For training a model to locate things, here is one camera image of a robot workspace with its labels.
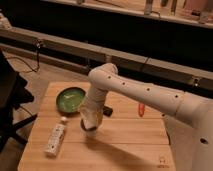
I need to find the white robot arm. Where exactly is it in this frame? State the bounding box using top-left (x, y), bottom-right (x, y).
top-left (78, 63), bottom-right (213, 171)

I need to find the black office chair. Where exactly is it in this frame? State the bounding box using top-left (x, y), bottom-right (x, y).
top-left (0, 50), bottom-right (37, 153)

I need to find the white tube bottle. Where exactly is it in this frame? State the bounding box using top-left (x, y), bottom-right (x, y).
top-left (44, 117), bottom-right (67, 157)

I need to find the black cable on floor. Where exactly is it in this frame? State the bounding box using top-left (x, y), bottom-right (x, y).
top-left (4, 39), bottom-right (44, 74)

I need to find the green plate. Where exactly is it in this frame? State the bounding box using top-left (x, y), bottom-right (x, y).
top-left (56, 87), bottom-right (86, 115)

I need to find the black rectangular block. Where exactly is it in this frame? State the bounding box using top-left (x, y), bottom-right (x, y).
top-left (103, 106), bottom-right (113, 117)

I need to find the orange carrot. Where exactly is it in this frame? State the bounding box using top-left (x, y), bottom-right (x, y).
top-left (138, 103), bottom-right (145, 117)

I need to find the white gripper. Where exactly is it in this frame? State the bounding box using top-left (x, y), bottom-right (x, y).
top-left (78, 102), bottom-right (103, 128)

